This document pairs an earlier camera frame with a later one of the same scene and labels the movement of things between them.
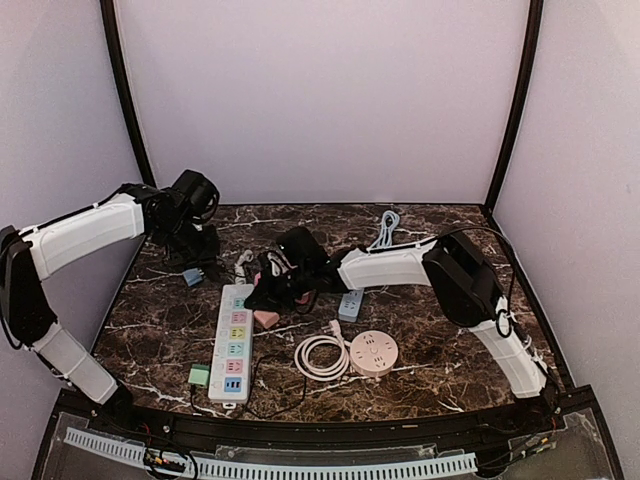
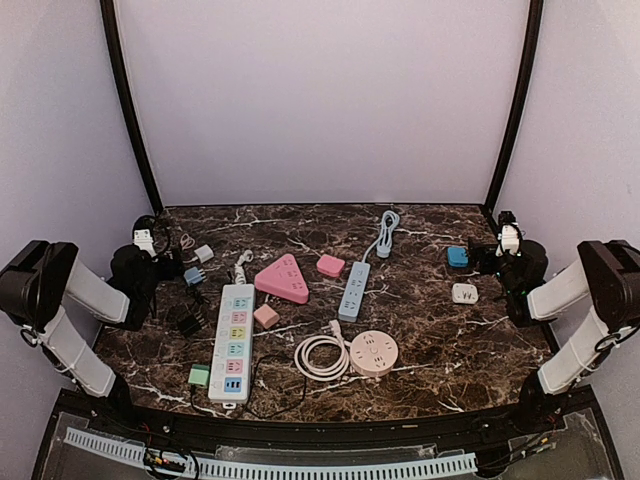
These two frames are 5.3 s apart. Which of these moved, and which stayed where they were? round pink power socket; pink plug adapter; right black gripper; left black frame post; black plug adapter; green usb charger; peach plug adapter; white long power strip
Moved: black plug adapter; right black gripper; pink plug adapter
Stayed: round pink power socket; white long power strip; green usb charger; peach plug adapter; left black frame post
